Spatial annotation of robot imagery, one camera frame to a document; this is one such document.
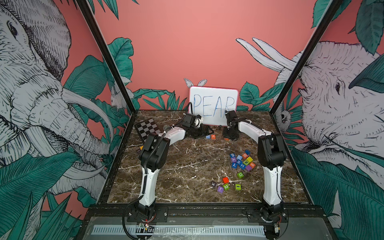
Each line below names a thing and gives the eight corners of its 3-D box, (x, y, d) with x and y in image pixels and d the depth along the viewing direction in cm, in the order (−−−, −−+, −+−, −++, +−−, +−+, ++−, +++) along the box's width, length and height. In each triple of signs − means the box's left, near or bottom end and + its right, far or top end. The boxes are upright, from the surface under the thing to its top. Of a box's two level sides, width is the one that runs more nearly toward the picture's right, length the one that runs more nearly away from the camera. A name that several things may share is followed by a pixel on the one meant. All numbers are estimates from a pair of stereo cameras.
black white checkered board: (143, 141, 104) (142, 139, 102) (135, 127, 112) (134, 124, 110) (161, 132, 110) (160, 129, 107) (152, 119, 118) (152, 116, 115)
